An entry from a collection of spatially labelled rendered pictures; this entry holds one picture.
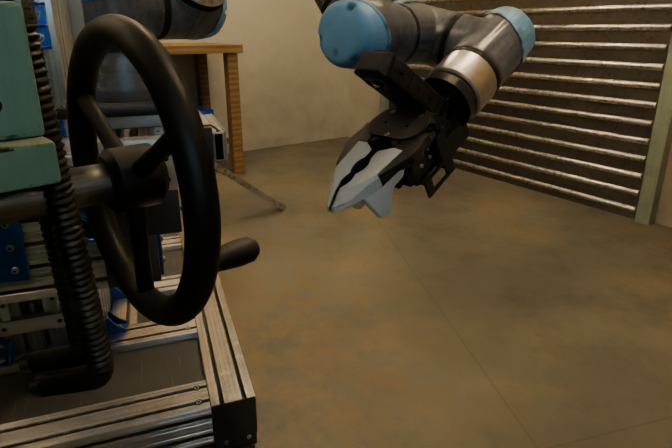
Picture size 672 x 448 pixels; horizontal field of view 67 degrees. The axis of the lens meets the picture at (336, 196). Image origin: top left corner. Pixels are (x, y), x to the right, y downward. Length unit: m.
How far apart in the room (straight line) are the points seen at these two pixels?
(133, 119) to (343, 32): 0.51
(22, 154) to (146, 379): 0.92
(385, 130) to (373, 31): 0.11
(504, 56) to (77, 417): 0.99
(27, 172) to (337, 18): 0.35
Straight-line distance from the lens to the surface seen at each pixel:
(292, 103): 4.33
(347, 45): 0.58
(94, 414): 1.17
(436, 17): 0.70
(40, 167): 0.40
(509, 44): 0.66
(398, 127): 0.55
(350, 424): 1.39
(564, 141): 3.17
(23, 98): 0.41
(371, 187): 0.50
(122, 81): 0.99
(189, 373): 1.25
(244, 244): 0.46
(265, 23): 4.19
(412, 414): 1.43
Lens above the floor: 0.94
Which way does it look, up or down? 18 degrees down
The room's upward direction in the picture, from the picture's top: straight up
